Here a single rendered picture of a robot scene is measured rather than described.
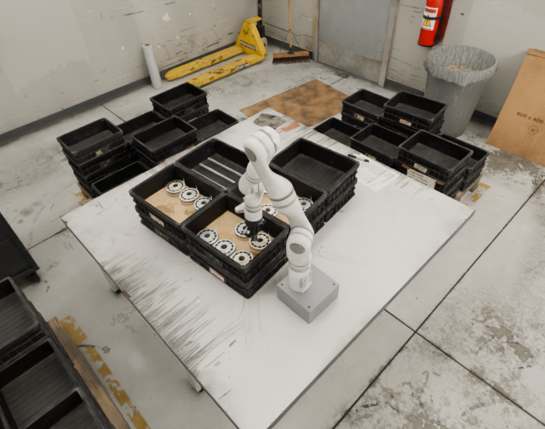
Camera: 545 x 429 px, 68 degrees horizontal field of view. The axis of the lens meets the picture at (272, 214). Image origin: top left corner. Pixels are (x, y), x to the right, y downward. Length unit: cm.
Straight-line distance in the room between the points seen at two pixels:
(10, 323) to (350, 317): 166
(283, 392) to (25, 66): 398
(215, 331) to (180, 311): 19
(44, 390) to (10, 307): 49
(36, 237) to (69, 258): 41
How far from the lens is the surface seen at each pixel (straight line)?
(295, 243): 148
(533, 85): 410
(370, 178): 243
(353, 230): 211
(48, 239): 352
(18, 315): 245
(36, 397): 229
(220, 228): 195
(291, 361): 168
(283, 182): 134
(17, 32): 468
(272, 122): 288
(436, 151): 312
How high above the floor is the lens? 222
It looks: 44 degrees down
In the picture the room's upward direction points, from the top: 3 degrees counter-clockwise
